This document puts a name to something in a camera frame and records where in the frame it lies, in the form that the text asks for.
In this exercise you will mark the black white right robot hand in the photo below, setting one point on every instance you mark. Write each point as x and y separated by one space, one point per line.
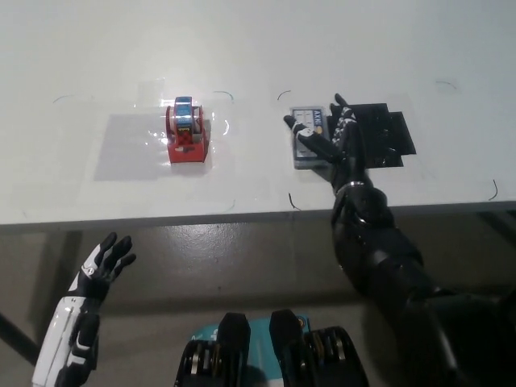
346 149

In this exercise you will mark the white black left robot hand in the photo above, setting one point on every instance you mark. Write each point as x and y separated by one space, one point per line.
64 322

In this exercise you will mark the clear plastic battery case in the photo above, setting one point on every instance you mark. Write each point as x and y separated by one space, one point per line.
306 117

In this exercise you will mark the red tape dispenser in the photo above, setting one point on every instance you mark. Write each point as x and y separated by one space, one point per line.
185 137

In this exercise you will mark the dark slanted table brace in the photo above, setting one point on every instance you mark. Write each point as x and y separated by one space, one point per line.
10 326

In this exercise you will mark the dark upright table leg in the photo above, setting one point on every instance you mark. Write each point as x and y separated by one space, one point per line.
64 254

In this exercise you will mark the dark angled table leg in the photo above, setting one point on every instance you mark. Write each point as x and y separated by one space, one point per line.
500 219

